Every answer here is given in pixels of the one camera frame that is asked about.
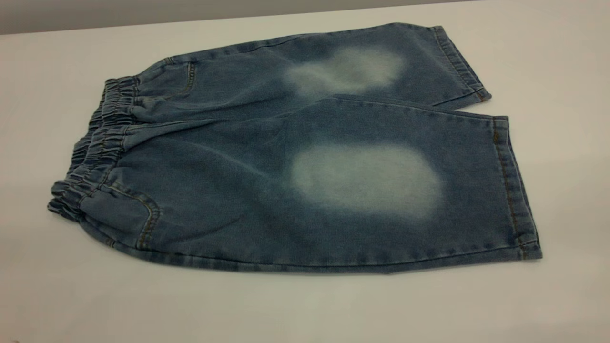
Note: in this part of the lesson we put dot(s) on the blue denim shorts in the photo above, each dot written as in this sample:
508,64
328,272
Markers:
248,190

